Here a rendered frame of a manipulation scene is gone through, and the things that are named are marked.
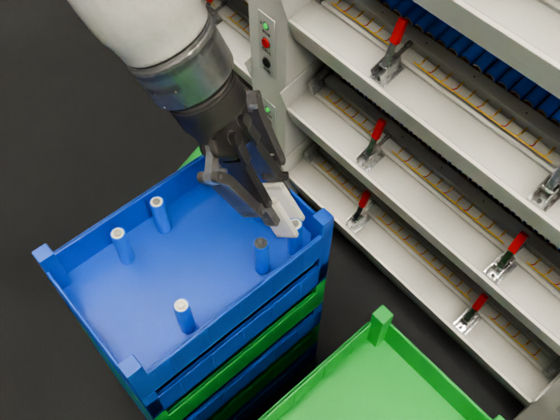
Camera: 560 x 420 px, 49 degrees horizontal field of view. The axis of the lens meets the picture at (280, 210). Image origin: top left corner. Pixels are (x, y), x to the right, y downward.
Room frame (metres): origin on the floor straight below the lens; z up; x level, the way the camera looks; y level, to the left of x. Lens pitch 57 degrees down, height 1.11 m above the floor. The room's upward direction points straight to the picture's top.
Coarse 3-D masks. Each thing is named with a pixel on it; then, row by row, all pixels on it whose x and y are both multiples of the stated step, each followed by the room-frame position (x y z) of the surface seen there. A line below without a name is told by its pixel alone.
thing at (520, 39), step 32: (416, 0) 0.59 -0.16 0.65; (448, 0) 0.55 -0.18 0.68; (480, 0) 0.54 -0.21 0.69; (512, 0) 0.53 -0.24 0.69; (544, 0) 0.52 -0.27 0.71; (480, 32) 0.52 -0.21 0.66; (512, 32) 0.49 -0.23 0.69; (544, 32) 0.49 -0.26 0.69; (512, 64) 0.49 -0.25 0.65; (544, 64) 0.46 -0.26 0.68
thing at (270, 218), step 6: (264, 210) 0.38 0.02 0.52; (270, 210) 0.39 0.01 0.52; (246, 216) 0.37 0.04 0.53; (252, 216) 0.37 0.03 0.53; (264, 216) 0.39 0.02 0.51; (270, 216) 0.38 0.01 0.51; (276, 216) 0.39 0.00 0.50; (264, 222) 0.39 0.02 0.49; (270, 222) 0.38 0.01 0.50; (276, 222) 0.38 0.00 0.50
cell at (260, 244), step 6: (258, 240) 0.38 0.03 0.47; (264, 240) 0.38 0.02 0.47; (258, 246) 0.37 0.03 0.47; (264, 246) 0.37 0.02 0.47; (258, 252) 0.37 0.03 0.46; (264, 252) 0.37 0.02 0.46; (258, 258) 0.37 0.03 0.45; (264, 258) 0.37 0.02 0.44; (258, 264) 0.37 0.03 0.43; (264, 264) 0.37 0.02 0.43; (258, 270) 0.37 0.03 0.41; (264, 270) 0.37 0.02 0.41
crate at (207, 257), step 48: (144, 192) 0.46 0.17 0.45; (192, 192) 0.49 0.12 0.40; (96, 240) 0.40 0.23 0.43; (144, 240) 0.42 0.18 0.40; (192, 240) 0.42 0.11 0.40; (240, 240) 0.42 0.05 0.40; (96, 288) 0.35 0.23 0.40; (144, 288) 0.35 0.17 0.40; (192, 288) 0.35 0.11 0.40; (240, 288) 0.35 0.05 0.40; (96, 336) 0.26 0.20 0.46; (144, 336) 0.28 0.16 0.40; (192, 336) 0.26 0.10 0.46; (144, 384) 0.21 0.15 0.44
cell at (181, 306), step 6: (180, 300) 0.30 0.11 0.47; (186, 300) 0.30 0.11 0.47; (174, 306) 0.29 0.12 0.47; (180, 306) 0.29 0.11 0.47; (186, 306) 0.29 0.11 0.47; (180, 312) 0.29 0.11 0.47; (186, 312) 0.29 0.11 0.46; (180, 318) 0.29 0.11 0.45; (186, 318) 0.29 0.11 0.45; (192, 318) 0.29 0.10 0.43; (180, 324) 0.29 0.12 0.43; (186, 324) 0.29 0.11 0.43; (192, 324) 0.29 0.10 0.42; (186, 330) 0.29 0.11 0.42; (192, 330) 0.29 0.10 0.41
